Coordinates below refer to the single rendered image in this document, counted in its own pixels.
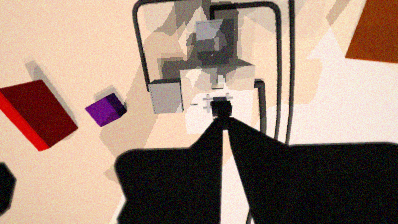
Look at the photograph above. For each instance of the purple cube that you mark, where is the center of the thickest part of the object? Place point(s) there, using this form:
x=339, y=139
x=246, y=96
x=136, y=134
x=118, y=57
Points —
x=106, y=110

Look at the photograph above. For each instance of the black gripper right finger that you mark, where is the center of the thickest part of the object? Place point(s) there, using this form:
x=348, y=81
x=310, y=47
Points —
x=272, y=172

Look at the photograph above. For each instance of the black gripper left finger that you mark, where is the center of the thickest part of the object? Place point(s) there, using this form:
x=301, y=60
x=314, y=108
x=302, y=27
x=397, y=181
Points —
x=181, y=169

